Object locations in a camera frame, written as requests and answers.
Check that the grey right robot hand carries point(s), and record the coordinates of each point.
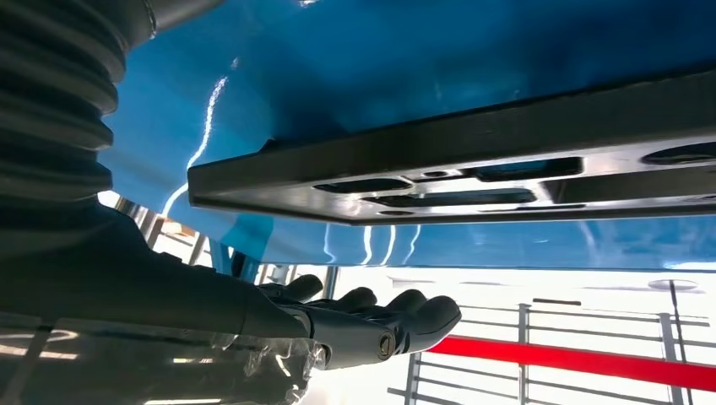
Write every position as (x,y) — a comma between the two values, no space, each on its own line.
(140,290)

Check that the blue metal shelf rack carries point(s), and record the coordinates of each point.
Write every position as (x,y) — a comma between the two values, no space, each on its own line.
(391,56)

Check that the grey metal railing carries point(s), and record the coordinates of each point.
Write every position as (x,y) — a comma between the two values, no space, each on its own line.
(523,335)

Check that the chrome stanchion post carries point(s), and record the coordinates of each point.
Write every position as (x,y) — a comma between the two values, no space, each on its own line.
(674,285)

